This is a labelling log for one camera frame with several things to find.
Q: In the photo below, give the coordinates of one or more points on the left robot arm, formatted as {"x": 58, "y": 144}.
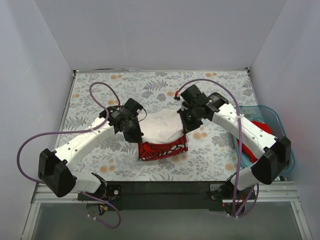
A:
{"x": 55, "y": 167}

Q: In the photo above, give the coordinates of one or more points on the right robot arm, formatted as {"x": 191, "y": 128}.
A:
{"x": 272, "y": 153}

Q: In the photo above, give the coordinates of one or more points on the floral patterned table mat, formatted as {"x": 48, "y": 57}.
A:
{"x": 211, "y": 154}

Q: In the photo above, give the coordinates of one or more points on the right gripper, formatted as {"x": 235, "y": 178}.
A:
{"x": 189, "y": 124}

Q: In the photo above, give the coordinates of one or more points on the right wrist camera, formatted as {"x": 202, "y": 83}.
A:
{"x": 178, "y": 97}

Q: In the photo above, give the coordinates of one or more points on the aluminium frame rail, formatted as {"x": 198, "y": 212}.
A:
{"x": 275, "y": 214}

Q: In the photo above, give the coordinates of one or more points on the white t-shirt red print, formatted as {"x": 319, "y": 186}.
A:
{"x": 163, "y": 136}

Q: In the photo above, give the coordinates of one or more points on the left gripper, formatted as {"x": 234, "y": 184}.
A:
{"x": 133, "y": 135}

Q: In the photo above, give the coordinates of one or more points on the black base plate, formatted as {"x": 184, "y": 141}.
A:
{"x": 169, "y": 195}

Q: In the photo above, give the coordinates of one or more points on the teal plastic bin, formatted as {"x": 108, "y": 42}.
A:
{"x": 271, "y": 123}

